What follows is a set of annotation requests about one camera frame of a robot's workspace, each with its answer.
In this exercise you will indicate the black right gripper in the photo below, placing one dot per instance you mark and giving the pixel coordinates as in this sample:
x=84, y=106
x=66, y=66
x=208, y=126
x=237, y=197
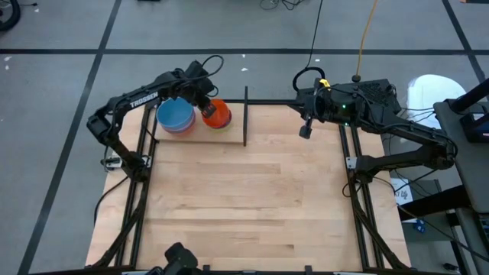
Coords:
x=330, y=107

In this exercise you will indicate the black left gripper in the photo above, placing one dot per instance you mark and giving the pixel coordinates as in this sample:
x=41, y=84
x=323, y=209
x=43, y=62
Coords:
x=195, y=82

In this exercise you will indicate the orange bowl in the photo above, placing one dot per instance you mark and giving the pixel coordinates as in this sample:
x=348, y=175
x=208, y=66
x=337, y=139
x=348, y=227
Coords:
x=221, y=114

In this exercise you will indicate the pink bowl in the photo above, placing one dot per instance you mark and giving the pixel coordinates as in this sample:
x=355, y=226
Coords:
x=177, y=131

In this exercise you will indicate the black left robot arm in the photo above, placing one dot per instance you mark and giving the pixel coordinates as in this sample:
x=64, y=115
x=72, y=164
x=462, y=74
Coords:
x=141, y=100

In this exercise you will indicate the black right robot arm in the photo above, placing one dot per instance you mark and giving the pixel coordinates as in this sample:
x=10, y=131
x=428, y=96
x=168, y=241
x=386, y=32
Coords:
x=405, y=133

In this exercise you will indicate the blue bowl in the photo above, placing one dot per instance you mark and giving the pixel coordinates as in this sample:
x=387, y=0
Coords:
x=175, y=112

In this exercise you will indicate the yellow tag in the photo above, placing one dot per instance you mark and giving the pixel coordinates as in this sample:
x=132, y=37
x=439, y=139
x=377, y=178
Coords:
x=324, y=83

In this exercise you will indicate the white paper sheet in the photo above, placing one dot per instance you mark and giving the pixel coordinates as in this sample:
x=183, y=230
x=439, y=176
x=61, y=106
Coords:
x=401, y=193

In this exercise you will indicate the white round floor disc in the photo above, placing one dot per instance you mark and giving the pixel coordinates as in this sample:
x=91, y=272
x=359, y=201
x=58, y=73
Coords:
x=431, y=95

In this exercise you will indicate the small blue object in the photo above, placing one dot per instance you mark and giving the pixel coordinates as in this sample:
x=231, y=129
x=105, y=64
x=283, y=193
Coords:
x=418, y=226

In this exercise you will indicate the dark grey table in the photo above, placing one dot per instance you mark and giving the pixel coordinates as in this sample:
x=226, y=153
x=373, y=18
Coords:
x=470, y=168

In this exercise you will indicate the black wheel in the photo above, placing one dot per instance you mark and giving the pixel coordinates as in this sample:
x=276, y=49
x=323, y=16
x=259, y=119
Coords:
x=17, y=15

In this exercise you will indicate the wooden shelf with black frame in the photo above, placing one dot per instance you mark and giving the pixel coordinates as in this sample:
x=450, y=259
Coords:
x=229, y=135

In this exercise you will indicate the black aluminium table frame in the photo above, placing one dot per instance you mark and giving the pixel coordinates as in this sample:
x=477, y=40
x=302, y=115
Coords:
x=139, y=206

